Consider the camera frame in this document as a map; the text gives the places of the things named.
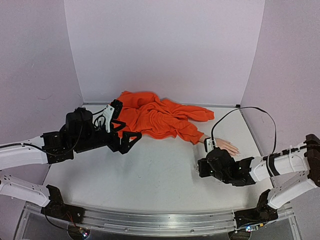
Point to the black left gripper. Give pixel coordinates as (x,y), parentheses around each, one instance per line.
(125,147)

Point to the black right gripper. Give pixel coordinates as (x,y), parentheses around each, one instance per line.
(202,167)

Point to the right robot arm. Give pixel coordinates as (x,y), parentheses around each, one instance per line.
(303,161)

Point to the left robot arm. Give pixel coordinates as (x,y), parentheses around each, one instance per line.
(23,164)

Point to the mannequin hand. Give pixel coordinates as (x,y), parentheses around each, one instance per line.
(226,145)

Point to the orange sweatshirt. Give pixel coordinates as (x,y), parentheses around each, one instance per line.
(146,113)

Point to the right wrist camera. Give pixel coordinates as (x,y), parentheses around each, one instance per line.
(209,144)

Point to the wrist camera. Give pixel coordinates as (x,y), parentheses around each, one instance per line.
(112,112)
(209,144)

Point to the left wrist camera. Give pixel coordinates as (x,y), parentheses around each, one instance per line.
(112,112)

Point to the aluminium front rail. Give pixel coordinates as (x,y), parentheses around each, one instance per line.
(91,223)

